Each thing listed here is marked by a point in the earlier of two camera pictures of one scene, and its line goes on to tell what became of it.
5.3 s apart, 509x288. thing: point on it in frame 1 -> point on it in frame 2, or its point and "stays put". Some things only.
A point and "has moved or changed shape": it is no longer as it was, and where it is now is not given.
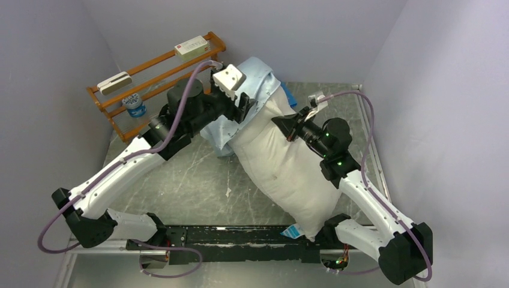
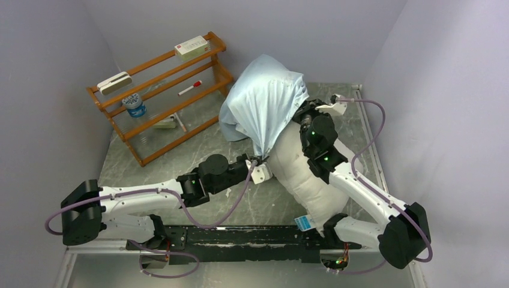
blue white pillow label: x=293 y=231 -> x=304 y=222
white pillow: x=287 y=173 has moved or changed shape
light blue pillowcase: x=260 y=81 has moved or changed shape
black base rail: x=235 y=245 stays put
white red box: x=194 y=47 stays put
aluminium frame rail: x=114 y=247 stays put
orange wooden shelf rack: x=152 y=83 stays put
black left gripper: x=238 y=113 -> x=245 y=157
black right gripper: x=291 y=125 -> x=309 y=107
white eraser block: x=114 y=83 stays put
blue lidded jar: x=133 y=103 stays put
